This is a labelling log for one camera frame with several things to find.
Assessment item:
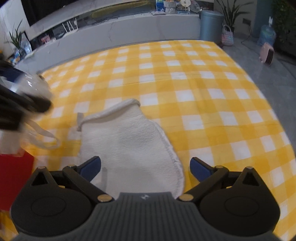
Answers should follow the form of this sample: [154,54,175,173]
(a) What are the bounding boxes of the blue grey trash bin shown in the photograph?
[199,9,225,45]

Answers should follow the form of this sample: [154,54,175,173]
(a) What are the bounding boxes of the white fleece mitt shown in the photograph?
[76,98,186,198]

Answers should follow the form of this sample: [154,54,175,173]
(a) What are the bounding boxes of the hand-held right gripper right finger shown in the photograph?
[179,157,263,202]

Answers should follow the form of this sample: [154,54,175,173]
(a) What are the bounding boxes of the teddy bear bouquet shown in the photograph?
[163,0,178,13]

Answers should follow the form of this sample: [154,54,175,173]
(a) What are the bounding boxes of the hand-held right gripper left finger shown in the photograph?
[31,156,115,204]

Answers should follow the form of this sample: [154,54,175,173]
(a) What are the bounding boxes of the white router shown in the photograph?
[61,20,79,33]

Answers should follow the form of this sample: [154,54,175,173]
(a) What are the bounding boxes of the pink heater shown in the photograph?
[259,42,275,67]

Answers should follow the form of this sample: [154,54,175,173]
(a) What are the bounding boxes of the bushy green plant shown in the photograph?
[272,0,296,45]

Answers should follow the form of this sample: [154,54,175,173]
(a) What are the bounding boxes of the green plant in glass vase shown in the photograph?
[4,20,33,59]

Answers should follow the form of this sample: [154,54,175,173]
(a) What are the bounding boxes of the woven handle basket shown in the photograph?
[221,25,235,46]

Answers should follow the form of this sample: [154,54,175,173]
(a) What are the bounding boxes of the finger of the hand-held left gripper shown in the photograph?
[0,85,53,114]
[0,61,27,85]

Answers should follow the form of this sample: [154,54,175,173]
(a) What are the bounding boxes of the tall leafy potted plant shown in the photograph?
[215,0,253,31]

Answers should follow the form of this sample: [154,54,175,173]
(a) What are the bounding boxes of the red square box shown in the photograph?
[0,150,35,212]

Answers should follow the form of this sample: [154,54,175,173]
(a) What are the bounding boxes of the blue water bottle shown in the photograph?
[258,17,276,46]

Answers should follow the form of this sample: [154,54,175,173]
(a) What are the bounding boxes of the white plastic bag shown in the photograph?
[0,120,62,156]

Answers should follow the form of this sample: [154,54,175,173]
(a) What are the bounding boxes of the white marble television bench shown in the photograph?
[14,12,201,73]

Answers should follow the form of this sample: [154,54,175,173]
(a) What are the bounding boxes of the black floor cable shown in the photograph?
[240,23,255,45]

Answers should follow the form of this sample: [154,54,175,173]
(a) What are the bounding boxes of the black cables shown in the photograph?
[89,14,121,25]

